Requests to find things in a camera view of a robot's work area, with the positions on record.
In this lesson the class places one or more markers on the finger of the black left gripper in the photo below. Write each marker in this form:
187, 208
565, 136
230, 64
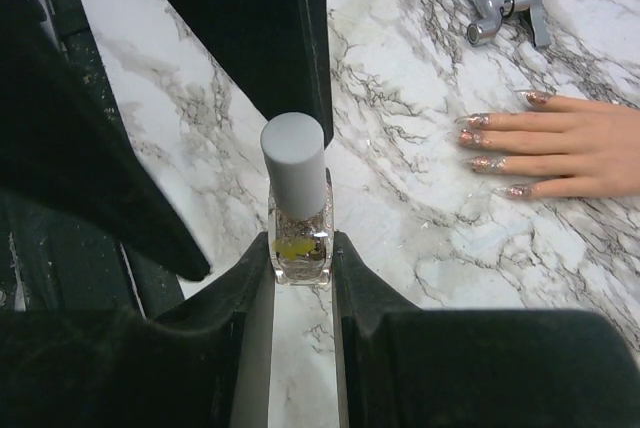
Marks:
58, 148
276, 51

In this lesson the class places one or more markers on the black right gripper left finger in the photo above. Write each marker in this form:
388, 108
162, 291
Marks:
204, 363

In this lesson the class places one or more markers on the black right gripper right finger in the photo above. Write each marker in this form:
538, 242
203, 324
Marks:
401, 366

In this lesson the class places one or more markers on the white nail polish cap brush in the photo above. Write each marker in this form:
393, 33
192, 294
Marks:
293, 149

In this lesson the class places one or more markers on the glitter nail polish bottle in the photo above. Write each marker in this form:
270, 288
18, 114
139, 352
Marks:
301, 251

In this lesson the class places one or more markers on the chrome faucet tap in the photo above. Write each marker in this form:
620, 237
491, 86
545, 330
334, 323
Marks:
493, 13

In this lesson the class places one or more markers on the mannequin practice hand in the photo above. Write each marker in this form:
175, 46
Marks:
573, 147

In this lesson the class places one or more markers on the black mounting rail base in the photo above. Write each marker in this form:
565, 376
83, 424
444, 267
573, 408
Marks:
52, 260

